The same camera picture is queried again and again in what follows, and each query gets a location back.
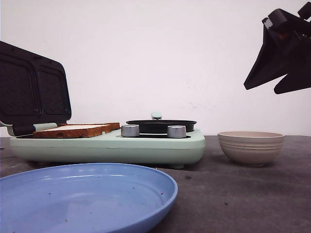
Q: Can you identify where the mint green breakfast maker base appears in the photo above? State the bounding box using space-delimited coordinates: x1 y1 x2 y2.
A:
10 129 206 168

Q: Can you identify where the breakfast maker hinged lid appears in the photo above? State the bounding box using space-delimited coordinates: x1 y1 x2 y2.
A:
0 42 71 136

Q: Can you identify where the left silver control knob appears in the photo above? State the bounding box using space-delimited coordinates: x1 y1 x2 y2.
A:
121 124 140 137

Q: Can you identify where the white bread slice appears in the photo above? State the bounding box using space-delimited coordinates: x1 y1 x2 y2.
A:
33 124 114 138
55 122 120 133

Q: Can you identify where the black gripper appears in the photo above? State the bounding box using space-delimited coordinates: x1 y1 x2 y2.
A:
244 1 311 94

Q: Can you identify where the blue plate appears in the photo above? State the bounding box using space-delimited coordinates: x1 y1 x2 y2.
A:
0 163 178 233

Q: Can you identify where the black frying pan mint handle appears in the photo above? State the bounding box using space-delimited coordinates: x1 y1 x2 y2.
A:
126 112 197 133

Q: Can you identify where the beige ribbed bowl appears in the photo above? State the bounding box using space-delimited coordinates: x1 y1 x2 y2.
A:
218 131 284 166

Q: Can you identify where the silver control knob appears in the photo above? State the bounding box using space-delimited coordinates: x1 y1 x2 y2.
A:
167 125 187 138
121 124 140 137

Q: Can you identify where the right silver control knob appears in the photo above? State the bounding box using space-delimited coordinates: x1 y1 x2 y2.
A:
167 125 187 138

